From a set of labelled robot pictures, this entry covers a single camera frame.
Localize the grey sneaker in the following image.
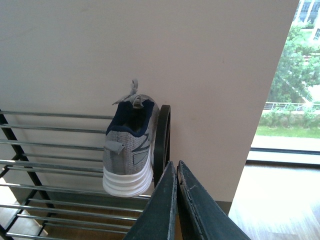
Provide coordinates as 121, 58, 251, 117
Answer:
102, 79, 160, 198

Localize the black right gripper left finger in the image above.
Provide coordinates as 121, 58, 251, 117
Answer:
124, 161, 177, 240

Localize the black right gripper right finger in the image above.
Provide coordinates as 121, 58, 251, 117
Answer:
177, 160, 249, 240

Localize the black metal shoe rack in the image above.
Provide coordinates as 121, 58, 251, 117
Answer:
0, 105, 171, 240

